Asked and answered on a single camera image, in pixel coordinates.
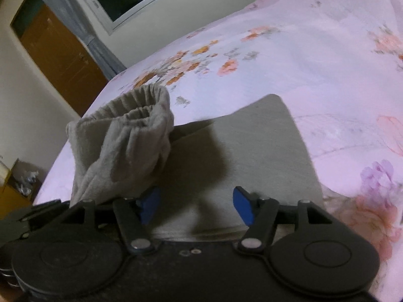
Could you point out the bed with floral sheet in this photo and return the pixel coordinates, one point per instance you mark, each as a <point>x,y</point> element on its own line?
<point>314,69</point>

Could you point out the small figurines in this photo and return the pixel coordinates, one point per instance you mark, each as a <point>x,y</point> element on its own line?
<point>26,181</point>

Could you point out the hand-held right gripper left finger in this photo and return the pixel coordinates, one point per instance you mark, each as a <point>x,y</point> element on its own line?
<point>150,204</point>

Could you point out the grey pants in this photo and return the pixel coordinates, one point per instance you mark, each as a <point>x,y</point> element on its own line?
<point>252,151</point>

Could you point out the grey curtain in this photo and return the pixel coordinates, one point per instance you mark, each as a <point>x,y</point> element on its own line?
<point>78,22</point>

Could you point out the wooden shelf cabinet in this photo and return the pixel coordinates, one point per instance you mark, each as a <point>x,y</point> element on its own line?
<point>12,195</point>

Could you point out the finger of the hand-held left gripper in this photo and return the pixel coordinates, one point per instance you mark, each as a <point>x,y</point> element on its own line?
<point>37,210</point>

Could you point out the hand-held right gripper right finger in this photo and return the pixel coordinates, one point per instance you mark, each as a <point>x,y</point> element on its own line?
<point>244,206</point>

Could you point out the brown wooden door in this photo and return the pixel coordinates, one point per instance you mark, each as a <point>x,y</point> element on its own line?
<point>53,47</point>

